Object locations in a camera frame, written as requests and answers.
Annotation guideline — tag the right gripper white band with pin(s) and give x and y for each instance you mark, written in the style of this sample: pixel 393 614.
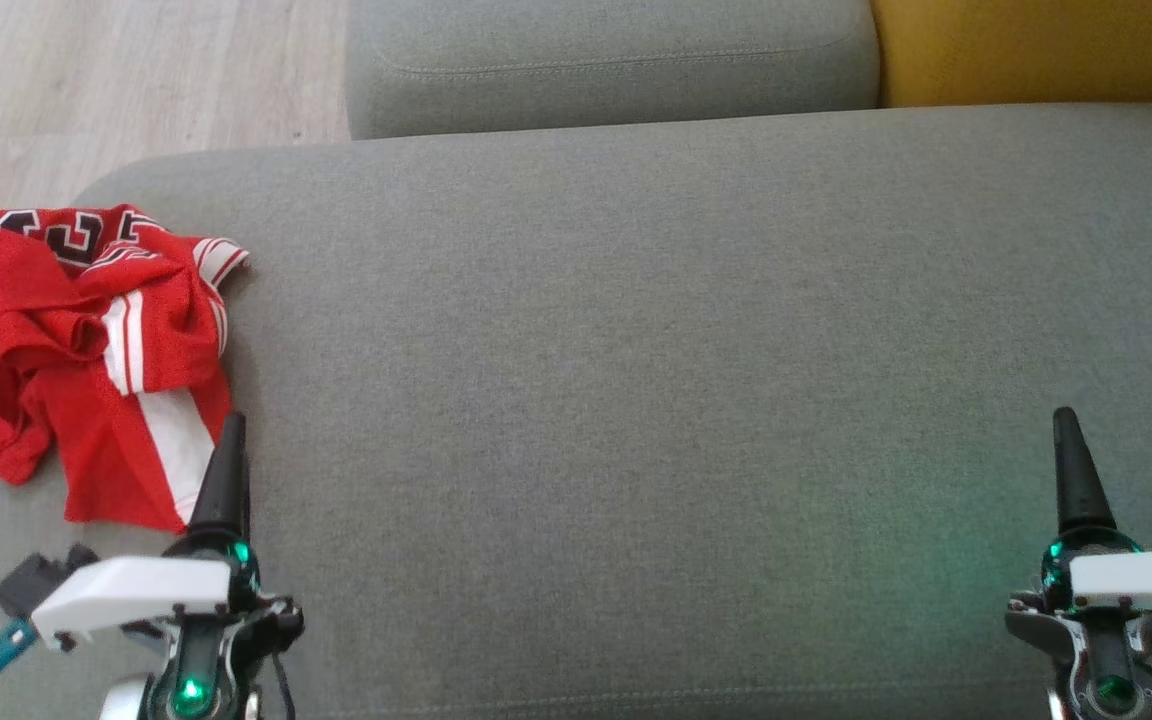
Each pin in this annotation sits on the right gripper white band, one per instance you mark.
pixel 1136 585

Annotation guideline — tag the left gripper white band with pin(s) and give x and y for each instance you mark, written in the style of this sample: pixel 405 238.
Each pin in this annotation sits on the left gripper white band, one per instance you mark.
pixel 136 590

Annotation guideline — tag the grey sofa seat cushion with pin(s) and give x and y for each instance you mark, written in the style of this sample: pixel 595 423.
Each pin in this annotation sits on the grey sofa seat cushion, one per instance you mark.
pixel 636 400

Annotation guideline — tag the yellow sofa cushion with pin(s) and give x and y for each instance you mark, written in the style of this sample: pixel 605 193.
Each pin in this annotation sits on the yellow sofa cushion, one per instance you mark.
pixel 1036 50

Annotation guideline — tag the grey sofa back cushion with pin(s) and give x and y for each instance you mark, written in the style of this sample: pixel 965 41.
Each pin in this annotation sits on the grey sofa back cushion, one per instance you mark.
pixel 616 60

